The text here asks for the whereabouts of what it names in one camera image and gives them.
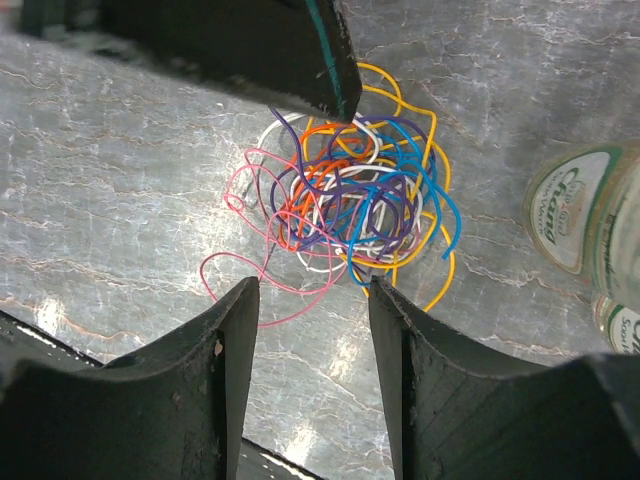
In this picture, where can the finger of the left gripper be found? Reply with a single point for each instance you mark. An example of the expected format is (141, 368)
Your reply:
(294, 55)

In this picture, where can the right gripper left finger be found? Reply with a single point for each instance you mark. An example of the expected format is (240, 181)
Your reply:
(172, 409)

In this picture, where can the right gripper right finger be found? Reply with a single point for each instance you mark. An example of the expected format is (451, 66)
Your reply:
(457, 409)

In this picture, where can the right glass water bottle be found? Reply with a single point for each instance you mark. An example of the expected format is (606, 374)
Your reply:
(618, 324)

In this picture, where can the glass water bottle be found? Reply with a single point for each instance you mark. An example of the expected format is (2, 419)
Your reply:
(582, 214)
(618, 324)

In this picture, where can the left glass water bottle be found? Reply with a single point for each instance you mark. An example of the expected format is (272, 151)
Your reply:
(582, 214)

